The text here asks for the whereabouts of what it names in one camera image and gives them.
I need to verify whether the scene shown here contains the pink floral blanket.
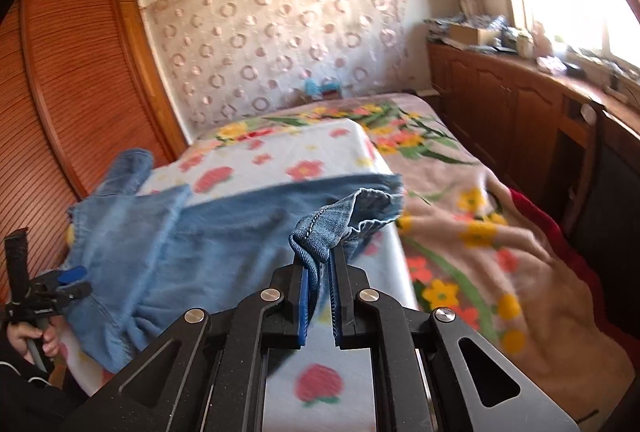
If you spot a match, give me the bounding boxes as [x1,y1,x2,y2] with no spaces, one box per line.
[196,94,638,431]

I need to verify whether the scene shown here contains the circle patterned sheer curtain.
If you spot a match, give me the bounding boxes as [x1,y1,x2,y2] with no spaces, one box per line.
[144,0,425,136]

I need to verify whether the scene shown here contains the cardboard box on cabinet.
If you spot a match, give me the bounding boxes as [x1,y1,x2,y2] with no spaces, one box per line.
[448,23,501,46]

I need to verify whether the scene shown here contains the wooden side cabinet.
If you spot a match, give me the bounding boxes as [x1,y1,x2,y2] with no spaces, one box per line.
[426,43,639,263]

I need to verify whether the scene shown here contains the blue item behind bed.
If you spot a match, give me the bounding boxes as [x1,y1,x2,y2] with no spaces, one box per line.
[304,78,343,101]

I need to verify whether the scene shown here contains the red blanket edge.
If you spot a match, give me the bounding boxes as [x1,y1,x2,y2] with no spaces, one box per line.
[509,188,639,370]

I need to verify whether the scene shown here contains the person's left hand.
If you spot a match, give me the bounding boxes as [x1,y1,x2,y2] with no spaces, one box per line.
[6,317,60,364]

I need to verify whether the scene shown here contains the left forearm black sleeve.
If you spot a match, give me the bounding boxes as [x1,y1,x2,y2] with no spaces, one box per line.
[0,326,88,432]

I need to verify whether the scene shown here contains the brown louvered wardrobe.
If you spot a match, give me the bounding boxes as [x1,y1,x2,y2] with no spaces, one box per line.
[1,0,186,276]

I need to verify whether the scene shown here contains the blue denim jeans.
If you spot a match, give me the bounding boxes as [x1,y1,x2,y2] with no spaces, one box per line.
[65,149,404,372]

